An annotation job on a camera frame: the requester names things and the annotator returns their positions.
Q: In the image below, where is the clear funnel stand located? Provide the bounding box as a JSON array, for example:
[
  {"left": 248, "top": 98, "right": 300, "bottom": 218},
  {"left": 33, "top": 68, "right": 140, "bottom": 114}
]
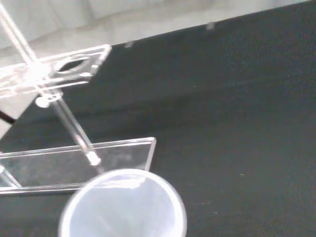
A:
[{"left": 0, "top": 0, "right": 157, "bottom": 198}]

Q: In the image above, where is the black bench cloth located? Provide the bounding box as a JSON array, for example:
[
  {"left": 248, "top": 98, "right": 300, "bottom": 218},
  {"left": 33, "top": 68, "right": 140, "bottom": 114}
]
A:
[{"left": 0, "top": 1, "right": 316, "bottom": 237}]

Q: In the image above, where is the black cable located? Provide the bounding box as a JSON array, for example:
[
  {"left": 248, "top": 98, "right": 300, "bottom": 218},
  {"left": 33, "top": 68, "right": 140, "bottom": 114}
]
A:
[{"left": 0, "top": 110, "right": 16, "bottom": 123}]

